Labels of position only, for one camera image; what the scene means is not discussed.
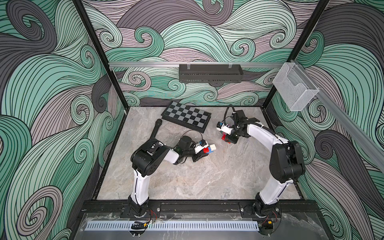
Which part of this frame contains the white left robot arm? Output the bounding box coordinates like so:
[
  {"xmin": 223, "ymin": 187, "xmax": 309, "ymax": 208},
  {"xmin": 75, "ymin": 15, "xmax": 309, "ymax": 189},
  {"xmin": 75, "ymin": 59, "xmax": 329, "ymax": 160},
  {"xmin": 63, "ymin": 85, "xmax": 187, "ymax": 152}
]
[{"xmin": 129, "ymin": 136, "xmax": 211, "ymax": 216}]

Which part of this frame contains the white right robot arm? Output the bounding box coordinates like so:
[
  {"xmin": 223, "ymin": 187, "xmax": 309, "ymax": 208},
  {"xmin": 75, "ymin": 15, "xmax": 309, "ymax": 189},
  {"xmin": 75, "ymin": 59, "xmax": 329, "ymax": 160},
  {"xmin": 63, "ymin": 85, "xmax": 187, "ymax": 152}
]
[{"xmin": 218, "ymin": 123, "xmax": 306, "ymax": 216}]

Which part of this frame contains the black green chessboard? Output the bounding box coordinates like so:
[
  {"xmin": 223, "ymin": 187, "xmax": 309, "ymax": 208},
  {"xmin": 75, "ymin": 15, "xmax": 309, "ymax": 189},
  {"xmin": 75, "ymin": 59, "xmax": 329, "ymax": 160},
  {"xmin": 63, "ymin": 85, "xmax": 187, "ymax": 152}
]
[{"xmin": 161, "ymin": 102, "xmax": 212, "ymax": 134}]

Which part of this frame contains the black microphone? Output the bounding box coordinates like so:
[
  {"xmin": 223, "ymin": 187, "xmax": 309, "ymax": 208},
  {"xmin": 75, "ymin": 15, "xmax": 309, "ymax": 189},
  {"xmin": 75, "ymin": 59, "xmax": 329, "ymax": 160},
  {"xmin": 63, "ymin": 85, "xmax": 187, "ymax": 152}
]
[{"xmin": 150, "ymin": 119, "xmax": 163, "ymax": 139}]

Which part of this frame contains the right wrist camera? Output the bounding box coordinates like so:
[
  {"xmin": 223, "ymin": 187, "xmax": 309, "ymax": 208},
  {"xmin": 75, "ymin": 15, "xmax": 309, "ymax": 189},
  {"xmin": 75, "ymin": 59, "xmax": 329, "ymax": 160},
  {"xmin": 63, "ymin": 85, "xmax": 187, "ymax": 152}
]
[{"xmin": 216, "ymin": 109, "xmax": 261, "ymax": 136}]

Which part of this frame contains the black wall tray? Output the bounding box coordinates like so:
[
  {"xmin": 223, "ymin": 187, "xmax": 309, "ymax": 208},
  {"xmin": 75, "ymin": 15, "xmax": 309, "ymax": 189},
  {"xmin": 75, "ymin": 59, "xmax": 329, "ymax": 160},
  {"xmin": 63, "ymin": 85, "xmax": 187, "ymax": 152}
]
[{"xmin": 179, "ymin": 64, "xmax": 244, "ymax": 85}]

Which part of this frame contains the clear plastic wall bin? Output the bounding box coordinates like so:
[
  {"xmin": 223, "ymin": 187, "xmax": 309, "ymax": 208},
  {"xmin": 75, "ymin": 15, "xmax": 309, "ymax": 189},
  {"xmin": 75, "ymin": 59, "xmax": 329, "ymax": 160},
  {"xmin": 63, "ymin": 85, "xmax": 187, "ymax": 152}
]
[{"xmin": 273, "ymin": 63, "xmax": 319, "ymax": 112}]

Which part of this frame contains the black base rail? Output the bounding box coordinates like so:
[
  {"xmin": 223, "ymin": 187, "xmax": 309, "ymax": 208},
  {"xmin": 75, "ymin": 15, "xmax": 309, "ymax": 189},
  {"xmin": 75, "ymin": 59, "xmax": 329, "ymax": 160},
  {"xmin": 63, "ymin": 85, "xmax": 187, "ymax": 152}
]
[{"xmin": 80, "ymin": 200, "xmax": 320, "ymax": 219}]

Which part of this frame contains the white slotted cable duct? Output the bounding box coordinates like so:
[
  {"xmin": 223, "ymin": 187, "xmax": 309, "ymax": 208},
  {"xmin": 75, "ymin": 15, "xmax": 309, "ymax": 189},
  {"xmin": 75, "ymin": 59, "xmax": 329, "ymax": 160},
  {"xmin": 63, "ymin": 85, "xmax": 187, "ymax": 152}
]
[{"xmin": 85, "ymin": 221, "xmax": 259, "ymax": 232}]

